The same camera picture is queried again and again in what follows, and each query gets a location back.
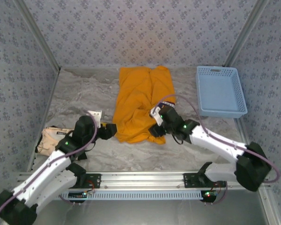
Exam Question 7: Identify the aluminium mounting rail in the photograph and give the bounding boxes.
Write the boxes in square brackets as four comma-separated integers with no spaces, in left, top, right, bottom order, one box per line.
[15,171,271,190]

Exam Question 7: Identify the light blue slotted cable duct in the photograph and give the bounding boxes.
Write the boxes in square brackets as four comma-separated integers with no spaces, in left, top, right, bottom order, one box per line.
[59,190,206,201]

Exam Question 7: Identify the beige printed folded cloth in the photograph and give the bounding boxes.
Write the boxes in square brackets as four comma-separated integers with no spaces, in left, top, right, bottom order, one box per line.
[35,126,89,162]

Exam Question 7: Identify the aluminium frame post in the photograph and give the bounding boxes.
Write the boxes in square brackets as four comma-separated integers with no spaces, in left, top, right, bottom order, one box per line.
[13,0,61,72]
[224,0,270,68]

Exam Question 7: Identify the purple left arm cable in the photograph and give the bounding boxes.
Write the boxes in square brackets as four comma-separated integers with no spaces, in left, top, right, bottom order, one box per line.
[0,112,99,225]

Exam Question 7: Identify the orange t-shirt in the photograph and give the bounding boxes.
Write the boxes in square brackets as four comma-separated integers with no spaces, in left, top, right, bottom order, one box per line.
[112,65,177,145]

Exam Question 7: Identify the beige printed t-shirt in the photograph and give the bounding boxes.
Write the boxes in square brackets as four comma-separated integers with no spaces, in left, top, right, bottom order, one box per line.
[37,126,77,157]

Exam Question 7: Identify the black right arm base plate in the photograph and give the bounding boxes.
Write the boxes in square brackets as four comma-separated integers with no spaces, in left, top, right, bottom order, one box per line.
[183,172,227,189]

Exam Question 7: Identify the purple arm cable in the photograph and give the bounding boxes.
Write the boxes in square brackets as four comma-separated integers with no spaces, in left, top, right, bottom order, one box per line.
[0,112,99,225]
[153,93,281,207]

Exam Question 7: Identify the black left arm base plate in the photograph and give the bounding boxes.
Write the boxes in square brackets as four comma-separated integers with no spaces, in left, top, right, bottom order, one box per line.
[70,173,102,189]

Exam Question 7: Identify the light blue plastic basket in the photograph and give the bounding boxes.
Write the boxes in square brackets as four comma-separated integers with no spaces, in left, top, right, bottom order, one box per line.
[195,65,248,119]

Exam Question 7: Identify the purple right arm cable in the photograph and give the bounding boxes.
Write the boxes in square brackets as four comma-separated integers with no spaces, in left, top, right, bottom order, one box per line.
[153,93,281,207]

